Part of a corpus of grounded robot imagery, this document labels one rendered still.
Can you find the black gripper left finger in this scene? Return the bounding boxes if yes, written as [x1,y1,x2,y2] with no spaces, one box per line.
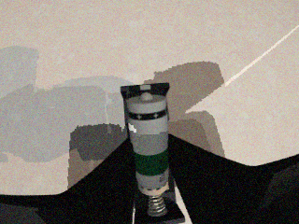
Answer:
[0,138,135,224]

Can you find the grey and white battery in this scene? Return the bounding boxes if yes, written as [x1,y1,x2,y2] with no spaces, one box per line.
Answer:
[127,92,169,195]

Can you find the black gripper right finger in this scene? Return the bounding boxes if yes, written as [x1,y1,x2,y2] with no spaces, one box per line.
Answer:
[167,134,299,224]

